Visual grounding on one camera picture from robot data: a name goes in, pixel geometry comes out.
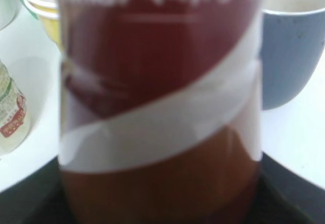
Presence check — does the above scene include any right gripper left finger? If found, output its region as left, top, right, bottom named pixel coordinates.
left=1, top=158, right=76, bottom=223

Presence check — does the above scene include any white-capped juice bottle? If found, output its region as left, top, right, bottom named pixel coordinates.
left=1, top=63, right=30, bottom=155

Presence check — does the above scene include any dark grey mug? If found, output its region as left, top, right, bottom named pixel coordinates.
left=261, top=0, right=324, bottom=110

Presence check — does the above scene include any brown Nescafe coffee bottle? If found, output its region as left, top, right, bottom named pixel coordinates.
left=57, top=0, right=263, bottom=223

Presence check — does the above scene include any yellow paper cup stack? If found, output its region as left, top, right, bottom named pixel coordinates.
left=23, top=0, right=62, bottom=50

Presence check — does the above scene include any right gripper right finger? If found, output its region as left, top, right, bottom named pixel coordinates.
left=253, top=154, right=324, bottom=223

